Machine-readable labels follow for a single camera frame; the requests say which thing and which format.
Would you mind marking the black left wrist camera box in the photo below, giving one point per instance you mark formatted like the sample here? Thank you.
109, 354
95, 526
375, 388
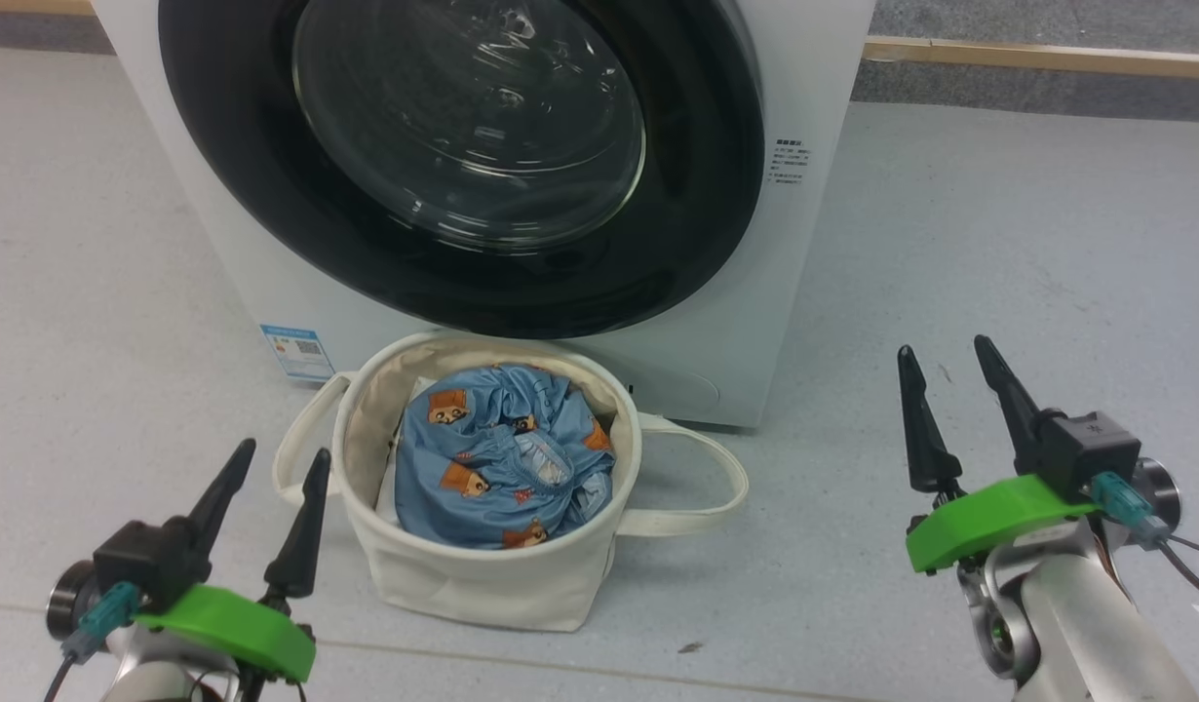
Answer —
141, 561

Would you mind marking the blue energy label sticker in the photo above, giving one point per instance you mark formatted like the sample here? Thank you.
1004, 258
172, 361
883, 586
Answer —
297, 353

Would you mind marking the white front-load washing machine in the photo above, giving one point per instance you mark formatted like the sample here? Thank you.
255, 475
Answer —
755, 292

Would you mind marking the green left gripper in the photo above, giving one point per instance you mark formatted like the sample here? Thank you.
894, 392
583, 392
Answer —
229, 624

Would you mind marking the blue bear-print pajama garment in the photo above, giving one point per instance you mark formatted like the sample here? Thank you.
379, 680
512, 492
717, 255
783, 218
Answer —
492, 429

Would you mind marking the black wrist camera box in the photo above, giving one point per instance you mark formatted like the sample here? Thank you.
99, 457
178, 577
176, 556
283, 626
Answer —
141, 561
1087, 453

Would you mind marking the cream canvas laundry basket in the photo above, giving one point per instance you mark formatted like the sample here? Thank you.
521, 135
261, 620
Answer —
483, 585

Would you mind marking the white pillow filler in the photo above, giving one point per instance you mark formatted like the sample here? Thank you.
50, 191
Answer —
389, 487

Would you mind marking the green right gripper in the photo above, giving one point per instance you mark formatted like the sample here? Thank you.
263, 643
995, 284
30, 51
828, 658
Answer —
989, 512

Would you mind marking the oval filter cover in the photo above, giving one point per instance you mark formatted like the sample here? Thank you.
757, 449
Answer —
682, 390

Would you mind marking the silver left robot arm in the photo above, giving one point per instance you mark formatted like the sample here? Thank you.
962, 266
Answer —
151, 673

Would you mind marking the black round glass washer door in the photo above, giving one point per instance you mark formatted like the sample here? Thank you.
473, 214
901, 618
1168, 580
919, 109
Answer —
219, 195

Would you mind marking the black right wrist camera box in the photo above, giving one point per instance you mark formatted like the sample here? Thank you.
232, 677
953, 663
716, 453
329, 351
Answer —
1087, 453

